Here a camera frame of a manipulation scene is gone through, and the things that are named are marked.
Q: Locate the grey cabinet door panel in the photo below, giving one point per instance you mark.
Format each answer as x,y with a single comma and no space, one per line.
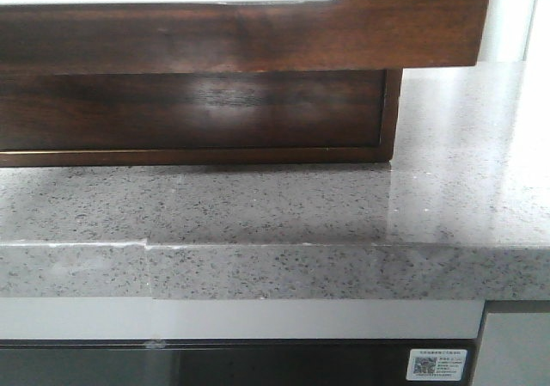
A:
513,344

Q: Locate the black glass appliance door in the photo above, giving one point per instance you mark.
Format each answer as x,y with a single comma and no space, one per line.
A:
218,362

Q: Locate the dark wooden drawer cabinet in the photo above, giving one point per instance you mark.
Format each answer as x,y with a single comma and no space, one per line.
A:
382,151

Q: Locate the white QR code sticker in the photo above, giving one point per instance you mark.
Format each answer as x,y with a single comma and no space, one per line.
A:
442,365

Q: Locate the wooden drawer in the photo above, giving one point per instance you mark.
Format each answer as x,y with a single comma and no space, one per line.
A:
181,38
189,111

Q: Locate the grey pleated curtain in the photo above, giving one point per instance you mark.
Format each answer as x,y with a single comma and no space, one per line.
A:
509,33

